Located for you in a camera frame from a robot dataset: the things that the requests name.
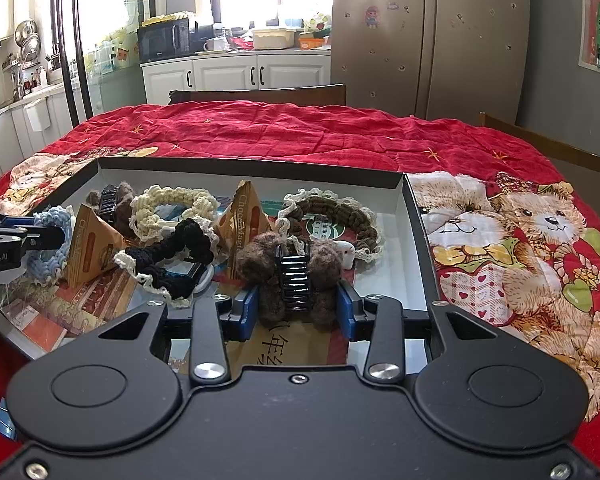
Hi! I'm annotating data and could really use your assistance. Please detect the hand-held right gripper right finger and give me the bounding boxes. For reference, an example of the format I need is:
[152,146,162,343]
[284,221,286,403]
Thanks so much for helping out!
[337,284,501,383]

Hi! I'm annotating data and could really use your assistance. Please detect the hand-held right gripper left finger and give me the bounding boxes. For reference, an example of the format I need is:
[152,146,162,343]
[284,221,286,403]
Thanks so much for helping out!
[97,287,259,386]

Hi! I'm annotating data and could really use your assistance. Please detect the light blue crochet scrunchie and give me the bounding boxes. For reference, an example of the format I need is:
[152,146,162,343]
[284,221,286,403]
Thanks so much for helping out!
[31,204,77,287]

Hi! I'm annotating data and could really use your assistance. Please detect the large brown fuzzy claw clip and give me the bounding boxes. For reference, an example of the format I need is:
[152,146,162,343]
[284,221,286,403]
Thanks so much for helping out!
[235,232,344,332]

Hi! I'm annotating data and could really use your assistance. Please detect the shallow black cardboard box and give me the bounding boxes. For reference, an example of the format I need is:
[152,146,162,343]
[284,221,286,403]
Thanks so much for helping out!
[0,156,442,363]

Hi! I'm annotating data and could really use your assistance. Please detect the brown crochet scrunchie white trim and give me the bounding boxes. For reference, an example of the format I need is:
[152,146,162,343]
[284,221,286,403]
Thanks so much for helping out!
[277,187,385,269]

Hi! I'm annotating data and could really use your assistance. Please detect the cream crochet scrunchie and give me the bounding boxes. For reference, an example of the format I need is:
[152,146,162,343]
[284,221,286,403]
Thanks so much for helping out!
[130,185,222,242]

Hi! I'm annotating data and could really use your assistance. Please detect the orange triangular snack packet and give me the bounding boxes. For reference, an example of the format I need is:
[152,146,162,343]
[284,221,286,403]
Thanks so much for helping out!
[69,203,127,289]
[215,179,267,281]

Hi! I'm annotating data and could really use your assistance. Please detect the small brown fuzzy claw clip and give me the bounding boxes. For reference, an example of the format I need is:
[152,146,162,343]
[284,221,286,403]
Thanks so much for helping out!
[86,182,137,237]

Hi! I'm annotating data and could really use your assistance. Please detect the black crochet scrunchie white trim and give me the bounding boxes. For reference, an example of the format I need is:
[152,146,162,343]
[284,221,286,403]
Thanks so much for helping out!
[114,219,216,309]

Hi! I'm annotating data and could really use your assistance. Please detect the white hanging waste bin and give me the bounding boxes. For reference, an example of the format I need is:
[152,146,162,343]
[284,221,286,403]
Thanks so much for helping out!
[23,97,52,134]

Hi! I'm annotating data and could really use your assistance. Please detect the steel bowls on rack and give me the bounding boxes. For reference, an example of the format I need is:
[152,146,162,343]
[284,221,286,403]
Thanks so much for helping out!
[14,19,39,62]

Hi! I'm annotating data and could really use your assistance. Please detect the red bear printed blanket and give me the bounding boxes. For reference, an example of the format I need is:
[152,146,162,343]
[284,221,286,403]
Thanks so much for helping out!
[0,101,600,461]

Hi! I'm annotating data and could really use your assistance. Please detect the dark wooden chair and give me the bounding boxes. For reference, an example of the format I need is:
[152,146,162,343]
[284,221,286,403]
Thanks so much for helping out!
[168,83,347,107]

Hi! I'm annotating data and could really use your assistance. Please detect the black microwave oven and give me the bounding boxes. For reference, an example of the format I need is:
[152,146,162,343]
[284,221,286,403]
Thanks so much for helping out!
[136,16,199,64]

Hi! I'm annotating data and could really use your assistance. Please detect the white kitchen cabinet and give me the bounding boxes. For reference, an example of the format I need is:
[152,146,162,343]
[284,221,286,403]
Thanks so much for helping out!
[139,52,334,107]

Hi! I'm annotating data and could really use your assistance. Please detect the brown wooden chair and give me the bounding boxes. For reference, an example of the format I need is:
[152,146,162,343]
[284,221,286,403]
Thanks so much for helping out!
[478,112,600,187]

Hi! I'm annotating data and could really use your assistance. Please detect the cream plastic container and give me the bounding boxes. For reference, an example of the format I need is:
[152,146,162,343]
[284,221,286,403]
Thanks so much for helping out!
[251,27,297,51]

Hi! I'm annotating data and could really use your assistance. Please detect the steel double door fridge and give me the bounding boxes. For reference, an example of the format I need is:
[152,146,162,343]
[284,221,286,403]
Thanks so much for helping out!
[330,0,532,121]

